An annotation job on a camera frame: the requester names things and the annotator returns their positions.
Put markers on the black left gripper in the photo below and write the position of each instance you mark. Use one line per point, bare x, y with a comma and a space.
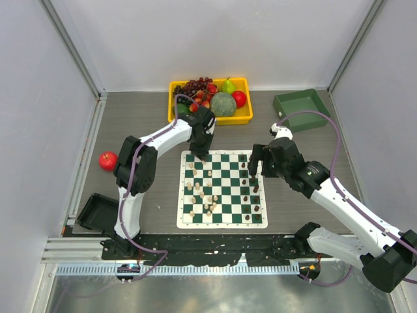
202, 153

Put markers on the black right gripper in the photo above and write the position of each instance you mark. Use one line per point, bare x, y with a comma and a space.
257, 152

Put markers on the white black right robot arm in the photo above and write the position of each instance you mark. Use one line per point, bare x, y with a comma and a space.
384, 254

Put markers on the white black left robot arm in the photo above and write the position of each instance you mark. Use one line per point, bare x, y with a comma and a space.
136, 167

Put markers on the green white chess mat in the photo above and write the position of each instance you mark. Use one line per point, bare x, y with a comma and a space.
220, 201

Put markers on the green lime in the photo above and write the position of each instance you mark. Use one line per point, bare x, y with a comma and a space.
182, 109

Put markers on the green melon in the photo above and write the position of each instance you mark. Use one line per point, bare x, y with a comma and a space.
223, 105

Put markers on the red cherries cluster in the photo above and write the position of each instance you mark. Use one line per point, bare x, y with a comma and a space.
203, 97

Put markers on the dark purple grape bunch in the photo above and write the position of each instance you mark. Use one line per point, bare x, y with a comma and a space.
186, 88

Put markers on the red apple in tray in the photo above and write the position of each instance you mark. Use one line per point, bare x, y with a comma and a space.
240, 98

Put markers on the green pear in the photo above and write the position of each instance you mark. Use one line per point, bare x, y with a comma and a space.
228, 86

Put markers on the green square box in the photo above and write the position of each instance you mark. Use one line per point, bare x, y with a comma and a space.
299, 101

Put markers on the red apple on table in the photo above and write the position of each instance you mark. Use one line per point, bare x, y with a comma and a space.
108, 160

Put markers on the black tray at left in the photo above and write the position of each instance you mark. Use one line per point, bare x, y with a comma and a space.
99, 214

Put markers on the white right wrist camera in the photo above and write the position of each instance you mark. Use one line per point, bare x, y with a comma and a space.
280, 133

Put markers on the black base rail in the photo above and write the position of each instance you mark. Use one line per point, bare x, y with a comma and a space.
214, 250

